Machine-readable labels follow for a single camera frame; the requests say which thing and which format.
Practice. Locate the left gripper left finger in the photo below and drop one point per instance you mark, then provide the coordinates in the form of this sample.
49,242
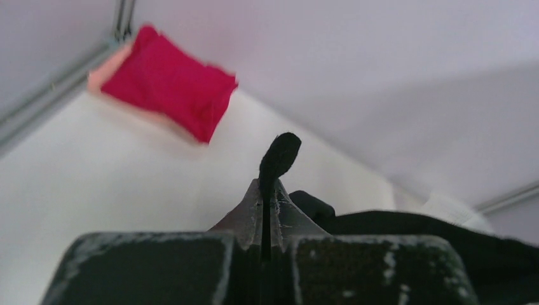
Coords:
218,266

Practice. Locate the aluminium frame post right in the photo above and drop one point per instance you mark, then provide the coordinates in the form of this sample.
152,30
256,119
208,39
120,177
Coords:
511,198

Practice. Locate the black t shirt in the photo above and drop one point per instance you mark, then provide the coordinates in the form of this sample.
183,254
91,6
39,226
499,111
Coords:
501,270

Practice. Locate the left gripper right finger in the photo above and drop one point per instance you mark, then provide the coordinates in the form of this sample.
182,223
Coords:
319,268

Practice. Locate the white plastic basket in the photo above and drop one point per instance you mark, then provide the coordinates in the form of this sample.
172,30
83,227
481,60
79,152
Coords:
455,212

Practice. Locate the aluminium frame post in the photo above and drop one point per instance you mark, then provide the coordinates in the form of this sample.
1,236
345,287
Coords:
47,49
511,198

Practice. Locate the folded red t shirt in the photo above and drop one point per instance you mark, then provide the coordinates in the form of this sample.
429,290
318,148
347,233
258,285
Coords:
157,76

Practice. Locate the aluminium frame post left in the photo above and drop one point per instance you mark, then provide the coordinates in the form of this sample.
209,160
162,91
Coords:
47,49

